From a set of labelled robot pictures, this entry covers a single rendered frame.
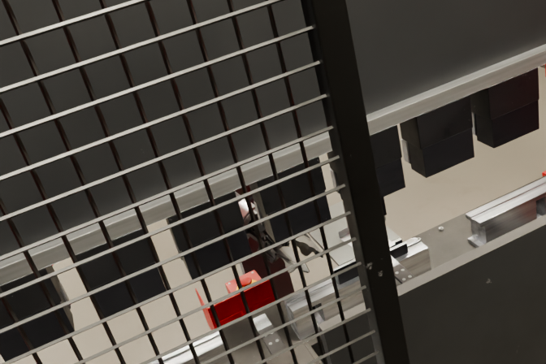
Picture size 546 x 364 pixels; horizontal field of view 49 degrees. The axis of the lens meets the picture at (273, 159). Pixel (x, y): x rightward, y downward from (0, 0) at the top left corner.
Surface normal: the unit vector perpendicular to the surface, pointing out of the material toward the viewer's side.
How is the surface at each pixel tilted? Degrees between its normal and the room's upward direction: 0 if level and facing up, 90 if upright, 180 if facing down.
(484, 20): 90
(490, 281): 90
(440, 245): 0
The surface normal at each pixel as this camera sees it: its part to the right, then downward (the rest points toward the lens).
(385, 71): 0.37, 0.34
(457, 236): -0.23, -0.87
